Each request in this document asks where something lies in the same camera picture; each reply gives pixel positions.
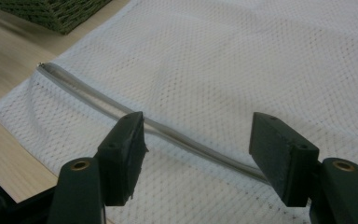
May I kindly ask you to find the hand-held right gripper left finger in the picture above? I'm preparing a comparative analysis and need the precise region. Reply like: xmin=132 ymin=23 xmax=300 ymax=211
xmin=94 ymin=111 xmax=149 ymax=208

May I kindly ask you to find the green woven basket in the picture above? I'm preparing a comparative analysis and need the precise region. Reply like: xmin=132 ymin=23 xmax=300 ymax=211
xmin=0 ymin=0 xmax=113 ymax=35

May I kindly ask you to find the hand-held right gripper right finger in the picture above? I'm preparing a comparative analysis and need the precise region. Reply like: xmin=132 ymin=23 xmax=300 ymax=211
xmin=249 ymin=111 xmax=321 ymax=208

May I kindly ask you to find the white mesh laundry bag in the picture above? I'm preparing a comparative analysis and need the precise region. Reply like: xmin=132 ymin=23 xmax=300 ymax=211
xmin=0 ymin=0 xmax=358 ymax=224

